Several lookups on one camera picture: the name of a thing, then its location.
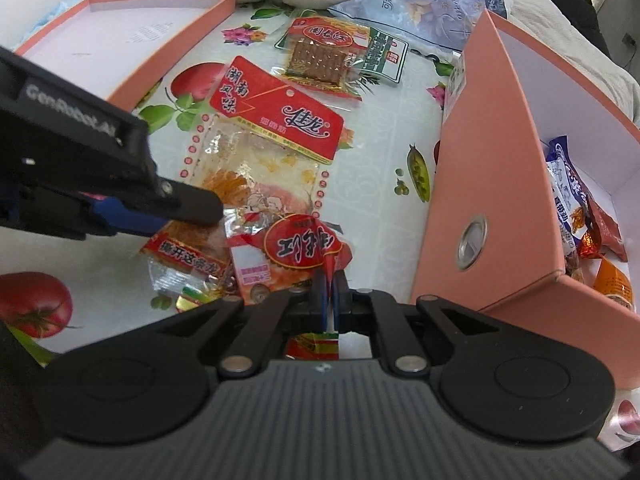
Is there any grey duvet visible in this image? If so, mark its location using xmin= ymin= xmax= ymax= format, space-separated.
xmin=508 ymin=0 xmax=639 ymax=124

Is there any orange snack packet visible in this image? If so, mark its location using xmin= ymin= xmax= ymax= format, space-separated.
xmin=593 ymin=258 xmax=634 ymax=311

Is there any blue floral tissue pack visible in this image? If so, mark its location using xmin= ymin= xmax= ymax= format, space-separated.
xmin=329 ymin=0 xmax=512 ymax=52

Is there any red gold candy packet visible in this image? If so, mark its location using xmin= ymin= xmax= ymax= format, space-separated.
xmin=577 ymin=226 xmax=602 ymax=259

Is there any pink box lid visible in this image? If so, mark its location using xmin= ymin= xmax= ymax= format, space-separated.
xmin=15 ymin=0 xmax=235 ymax=112

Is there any pink storage box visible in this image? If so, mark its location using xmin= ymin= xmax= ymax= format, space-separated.
xmin=411 ymin=12 xmax=639 ymax=389

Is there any blue white noodle snack bag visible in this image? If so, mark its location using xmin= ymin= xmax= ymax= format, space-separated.
xmin=546 ymin=136 xmax=593 ymax=282

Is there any fruit print bed sheet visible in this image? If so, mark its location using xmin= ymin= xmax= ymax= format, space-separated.
xmin=1 ymin=3 xmax=442 ymax=353

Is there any red yellow tofu snack pack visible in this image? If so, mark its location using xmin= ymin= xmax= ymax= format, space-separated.
xmin=272 ymin=14 xmax=371 ymax=101

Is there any small red round-label pack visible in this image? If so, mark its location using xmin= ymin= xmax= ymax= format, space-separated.
xmin=224 ymin=208 xmax=352 ymax=304

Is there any dark red sachet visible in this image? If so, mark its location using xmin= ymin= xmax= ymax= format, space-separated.
xmin=588 ymin=194 xmax=628 ymax=262

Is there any red label spicy strip pack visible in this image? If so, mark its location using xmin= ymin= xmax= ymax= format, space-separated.
xmin=141 ymin=56 xmax=344 ymax=312

